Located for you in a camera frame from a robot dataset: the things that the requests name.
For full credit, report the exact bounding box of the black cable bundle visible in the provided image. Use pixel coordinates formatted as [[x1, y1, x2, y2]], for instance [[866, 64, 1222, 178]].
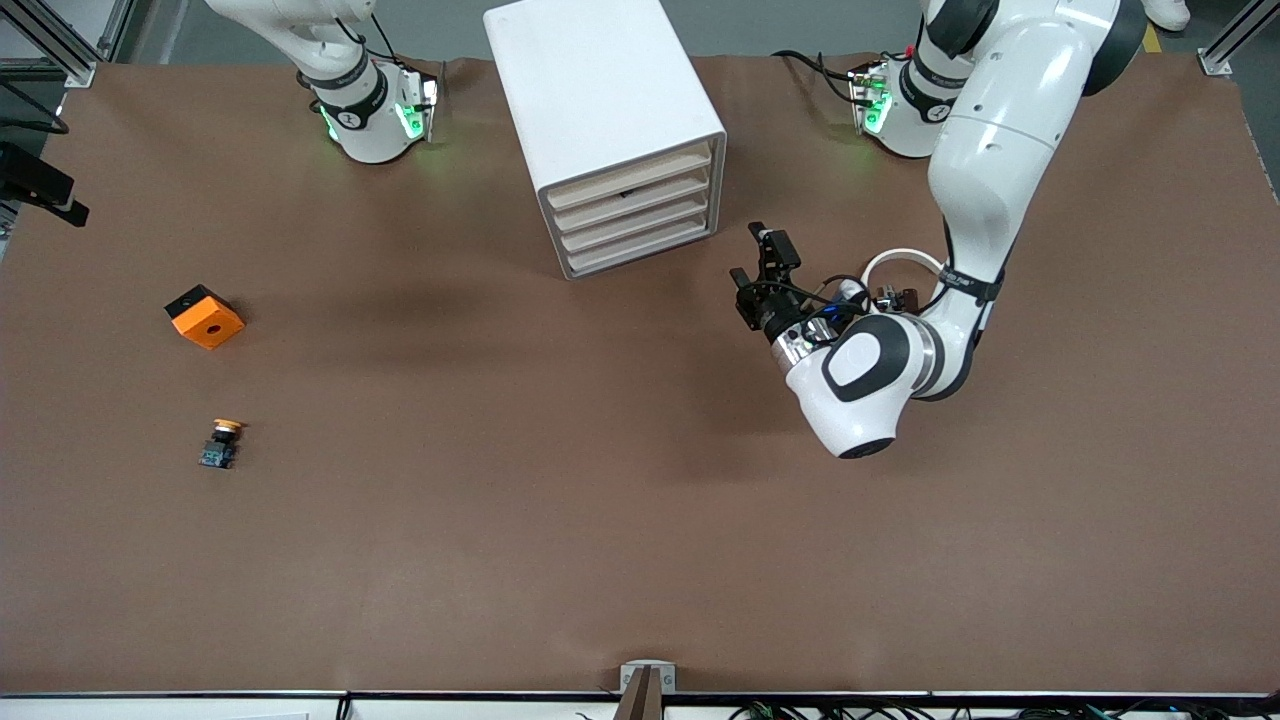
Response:
[[725, 700, 1111, 720]]

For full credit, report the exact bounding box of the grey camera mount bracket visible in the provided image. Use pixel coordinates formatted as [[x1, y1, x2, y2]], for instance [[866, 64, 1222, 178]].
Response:
[[614, 660, 677, 720]]

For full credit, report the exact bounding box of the white curved ring piece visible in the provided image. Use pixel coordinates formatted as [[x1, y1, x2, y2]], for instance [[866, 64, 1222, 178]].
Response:
[[862, 248, 947, 303]]

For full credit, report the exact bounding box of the yellow cap push button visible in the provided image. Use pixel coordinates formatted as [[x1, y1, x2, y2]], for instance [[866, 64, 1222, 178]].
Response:
[[197, 418, 248, 471]]

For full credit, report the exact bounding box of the aluminium frame profile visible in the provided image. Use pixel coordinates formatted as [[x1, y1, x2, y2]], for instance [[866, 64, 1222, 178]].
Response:
[[0, 0, 98, 89], [1198, 0, 1280, 77]]

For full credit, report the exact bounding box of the black arm base cable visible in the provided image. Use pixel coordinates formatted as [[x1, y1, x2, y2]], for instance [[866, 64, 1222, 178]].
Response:
[[772, 48, 863, 106]]

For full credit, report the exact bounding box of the orange and black button box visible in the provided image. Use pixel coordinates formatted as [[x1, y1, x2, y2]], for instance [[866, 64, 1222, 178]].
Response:
[[164, 284, 246, 351]]

